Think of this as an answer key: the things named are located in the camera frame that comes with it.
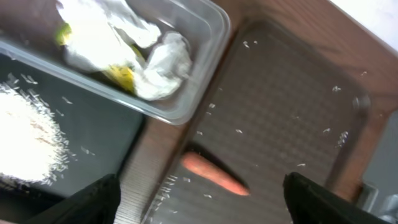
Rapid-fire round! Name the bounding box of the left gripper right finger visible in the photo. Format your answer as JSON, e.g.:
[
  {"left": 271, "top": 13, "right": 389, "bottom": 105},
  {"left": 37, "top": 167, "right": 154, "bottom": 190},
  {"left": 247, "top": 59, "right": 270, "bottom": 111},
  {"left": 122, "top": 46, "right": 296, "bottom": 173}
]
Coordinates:
[{"left": 283, "top": 172, "right": 388, "bottom": 224}]

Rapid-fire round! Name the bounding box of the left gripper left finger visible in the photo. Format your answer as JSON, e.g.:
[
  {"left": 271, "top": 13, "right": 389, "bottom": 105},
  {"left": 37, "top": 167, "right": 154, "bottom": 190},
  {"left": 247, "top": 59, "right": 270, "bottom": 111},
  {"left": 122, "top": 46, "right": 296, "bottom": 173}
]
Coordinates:
[{"left": 24, "top": 174, "right": 121, "bottom": 224}]

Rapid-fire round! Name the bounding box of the orange carrot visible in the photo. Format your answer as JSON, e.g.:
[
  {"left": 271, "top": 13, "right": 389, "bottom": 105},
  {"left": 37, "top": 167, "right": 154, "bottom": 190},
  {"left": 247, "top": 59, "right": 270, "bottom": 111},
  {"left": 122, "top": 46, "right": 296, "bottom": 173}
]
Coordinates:
[{"left": 180, "top": 152, "right": 250, "bottom": 196}]

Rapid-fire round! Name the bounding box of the yellow snack wrapper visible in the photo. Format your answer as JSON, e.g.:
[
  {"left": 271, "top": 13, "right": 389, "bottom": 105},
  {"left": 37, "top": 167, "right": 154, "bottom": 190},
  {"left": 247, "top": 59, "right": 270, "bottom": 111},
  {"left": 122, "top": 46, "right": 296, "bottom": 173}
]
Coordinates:
[{"left": 55, "top": 22, "right": 145, "bottom": 94}]

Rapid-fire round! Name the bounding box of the white tissue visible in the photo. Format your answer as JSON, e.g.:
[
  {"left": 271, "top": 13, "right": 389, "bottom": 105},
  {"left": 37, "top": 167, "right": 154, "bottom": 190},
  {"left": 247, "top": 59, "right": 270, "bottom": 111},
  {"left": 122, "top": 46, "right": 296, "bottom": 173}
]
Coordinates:
[
  {"left": 134, "top": 31, "right": 192, "bottom": 101},
  {"left": 57, "top": 0, "right": 161, "bottom": 72}
]

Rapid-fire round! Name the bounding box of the black waste tray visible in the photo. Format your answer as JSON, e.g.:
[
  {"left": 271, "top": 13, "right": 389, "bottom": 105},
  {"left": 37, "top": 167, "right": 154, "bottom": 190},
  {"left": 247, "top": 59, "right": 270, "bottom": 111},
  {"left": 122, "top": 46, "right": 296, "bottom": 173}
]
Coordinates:
[{"left": 1, "top": 55, "right": 144, "bottom": 223}]

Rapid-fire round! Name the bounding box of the white rice pile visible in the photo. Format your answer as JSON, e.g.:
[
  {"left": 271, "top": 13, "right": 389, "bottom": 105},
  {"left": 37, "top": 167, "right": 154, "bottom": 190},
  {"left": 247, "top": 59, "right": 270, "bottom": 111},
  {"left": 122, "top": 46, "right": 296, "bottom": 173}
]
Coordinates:
[{"left": 1, "top": 73, "right": 74, "bottom": 186}]

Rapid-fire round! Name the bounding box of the dark brown serving tray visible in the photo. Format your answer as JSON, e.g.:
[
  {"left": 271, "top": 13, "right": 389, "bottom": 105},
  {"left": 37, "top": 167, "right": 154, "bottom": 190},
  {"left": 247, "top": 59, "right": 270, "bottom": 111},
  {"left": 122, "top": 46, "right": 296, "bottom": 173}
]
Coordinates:
[{"left": 144, "top": 21, "right": 369, "bottom": 224}]

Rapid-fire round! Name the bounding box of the clear plastic bin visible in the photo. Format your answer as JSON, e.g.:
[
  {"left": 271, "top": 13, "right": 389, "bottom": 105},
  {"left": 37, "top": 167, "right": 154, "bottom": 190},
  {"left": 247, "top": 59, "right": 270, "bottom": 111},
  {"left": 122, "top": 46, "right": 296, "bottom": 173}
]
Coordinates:
[{"left": 1, "top": 0, "right": 231, "bottom": 125}]

